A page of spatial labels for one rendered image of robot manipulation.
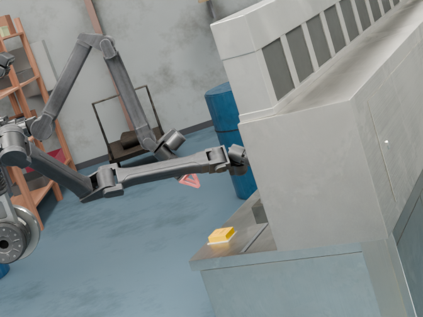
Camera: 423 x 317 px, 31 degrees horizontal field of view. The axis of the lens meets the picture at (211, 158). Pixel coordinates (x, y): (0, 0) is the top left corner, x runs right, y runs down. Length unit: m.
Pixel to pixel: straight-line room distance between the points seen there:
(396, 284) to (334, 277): 0.66
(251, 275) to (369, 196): 0.96
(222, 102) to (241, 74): 4.30
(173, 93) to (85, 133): 1.23
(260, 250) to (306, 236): 0.78
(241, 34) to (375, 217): 0.46
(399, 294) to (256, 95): 0.54
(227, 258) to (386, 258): 0.87
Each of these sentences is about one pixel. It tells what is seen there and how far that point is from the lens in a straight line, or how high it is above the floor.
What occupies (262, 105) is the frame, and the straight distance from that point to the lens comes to 1.56.
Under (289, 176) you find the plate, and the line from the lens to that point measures 1.58.
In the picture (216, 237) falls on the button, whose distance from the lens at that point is 2.58.
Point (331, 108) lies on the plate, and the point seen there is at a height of 1.43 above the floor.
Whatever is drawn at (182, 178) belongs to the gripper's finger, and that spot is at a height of 1.09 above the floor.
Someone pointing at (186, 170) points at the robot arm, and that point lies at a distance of 2.54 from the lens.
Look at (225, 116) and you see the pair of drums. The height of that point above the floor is 0.72.
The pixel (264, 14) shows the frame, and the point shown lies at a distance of 1.62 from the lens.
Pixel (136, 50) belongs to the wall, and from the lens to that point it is 9.56.
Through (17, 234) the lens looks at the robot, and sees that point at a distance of 2.60.
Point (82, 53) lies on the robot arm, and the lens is 2.73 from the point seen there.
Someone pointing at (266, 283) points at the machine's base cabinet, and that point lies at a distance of 2.43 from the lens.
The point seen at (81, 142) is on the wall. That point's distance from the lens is 9.76.
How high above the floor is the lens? 1.74
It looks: 13 degrees down
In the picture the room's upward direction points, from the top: 18 degrees counter-clockwise
